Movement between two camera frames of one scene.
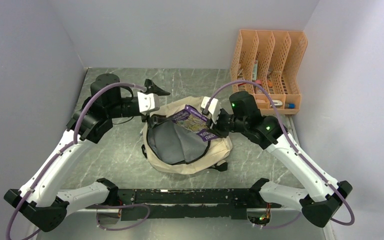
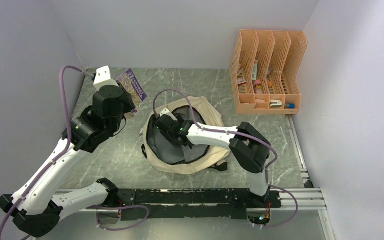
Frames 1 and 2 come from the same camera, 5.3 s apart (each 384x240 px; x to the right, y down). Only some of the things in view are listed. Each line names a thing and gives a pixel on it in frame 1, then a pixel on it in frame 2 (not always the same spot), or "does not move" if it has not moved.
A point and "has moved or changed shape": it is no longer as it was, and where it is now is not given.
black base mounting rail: [186, 203] does not move
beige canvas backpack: [174, 148] does not move
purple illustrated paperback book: [195, 121] has moved or changed shape
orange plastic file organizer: [271, 58] does not move
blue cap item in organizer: [290, 105] does not move
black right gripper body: [228, 122] -> [170, 139]
